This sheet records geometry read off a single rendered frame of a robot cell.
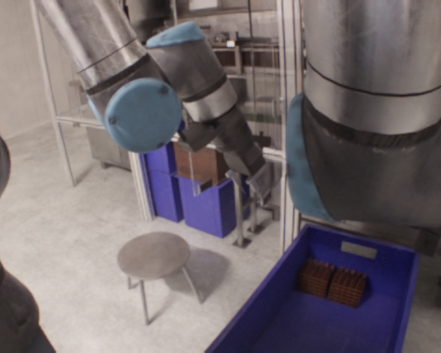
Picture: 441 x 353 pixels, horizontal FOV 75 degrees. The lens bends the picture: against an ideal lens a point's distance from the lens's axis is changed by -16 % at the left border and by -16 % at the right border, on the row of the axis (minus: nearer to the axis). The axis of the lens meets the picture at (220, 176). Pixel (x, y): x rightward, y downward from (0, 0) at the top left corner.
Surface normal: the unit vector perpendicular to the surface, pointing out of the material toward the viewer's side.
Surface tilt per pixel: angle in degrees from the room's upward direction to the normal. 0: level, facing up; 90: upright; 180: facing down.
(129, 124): 95
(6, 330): 70
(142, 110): 95
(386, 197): 108
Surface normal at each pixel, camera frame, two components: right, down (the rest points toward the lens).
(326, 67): -0.82, 0.51
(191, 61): 0.38, 0.40
